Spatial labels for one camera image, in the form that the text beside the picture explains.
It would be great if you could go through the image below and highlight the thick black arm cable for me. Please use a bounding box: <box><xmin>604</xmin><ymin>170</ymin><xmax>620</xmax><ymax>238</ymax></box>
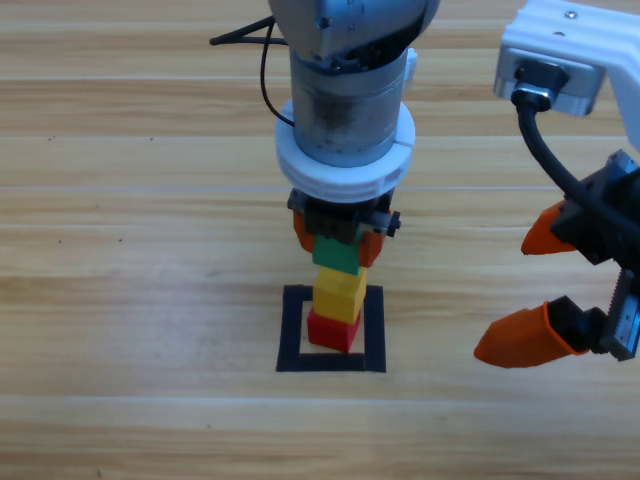
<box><xmin>209</xmin><ymin>14</ymin><xmax>294</xmax><ymax>47</ymax></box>

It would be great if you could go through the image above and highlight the black tape square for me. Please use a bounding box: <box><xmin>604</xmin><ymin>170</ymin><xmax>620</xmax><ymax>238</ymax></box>
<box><xmin>275</xmin><ymin>284</ymin><xmax>388</xmax><ymax>374</ymax></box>

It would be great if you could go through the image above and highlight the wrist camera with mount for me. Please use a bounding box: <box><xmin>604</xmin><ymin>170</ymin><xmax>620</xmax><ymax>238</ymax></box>
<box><xmin>403</xmin><ymin>47</ymin><xmax>420</xmax><ymax>94</ymax></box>
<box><xmin>493</xmin><ymin>0</ymin><xmax>640</xmax><ymax>154</ymax></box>

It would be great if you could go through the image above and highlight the red wooden cube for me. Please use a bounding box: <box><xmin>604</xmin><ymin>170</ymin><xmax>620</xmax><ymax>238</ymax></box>
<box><xmin>306</xmin><ymin>305</ymin><xmax>362</xmax><ymax>354</ymax></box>

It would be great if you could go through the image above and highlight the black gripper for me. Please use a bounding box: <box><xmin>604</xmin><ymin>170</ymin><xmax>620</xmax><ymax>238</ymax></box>
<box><xmin>473</xmin><ymin>149</ymin><xmax>640</xmax><ymax>370</ymax></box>
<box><xmin>287</xmin><ymin>187</ymin><xmax>403</xmax><ymax>270</ymax></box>

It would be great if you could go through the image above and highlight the green wooden cube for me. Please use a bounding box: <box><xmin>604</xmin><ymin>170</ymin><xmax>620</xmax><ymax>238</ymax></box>
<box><xmin>312</xmin><ymin>234</ymin><xmax>364</xmax><ymax>276</ymax></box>

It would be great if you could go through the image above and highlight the yellow wooden cube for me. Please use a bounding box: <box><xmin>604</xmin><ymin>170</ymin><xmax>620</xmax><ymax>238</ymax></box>
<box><xmin>311</xmin><ymin>266</ymin><xmax>369</xmax><ymax>324</ymax></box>

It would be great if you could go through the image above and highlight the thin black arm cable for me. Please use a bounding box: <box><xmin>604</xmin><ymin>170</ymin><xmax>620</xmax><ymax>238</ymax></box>
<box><xmin>260</xmin><ymin>22</ymin><xmax>297</xmax><ymax>126</ymax></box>

